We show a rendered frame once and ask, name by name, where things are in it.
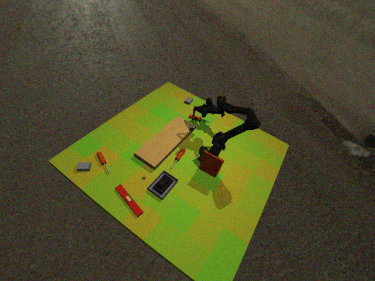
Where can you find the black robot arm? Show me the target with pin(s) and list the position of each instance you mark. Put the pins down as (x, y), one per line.
(252, 122)

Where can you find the tan wooden panel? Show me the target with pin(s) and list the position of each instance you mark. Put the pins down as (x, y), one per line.
(161, 145)

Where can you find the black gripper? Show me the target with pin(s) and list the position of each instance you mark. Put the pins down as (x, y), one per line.
(204, 110)

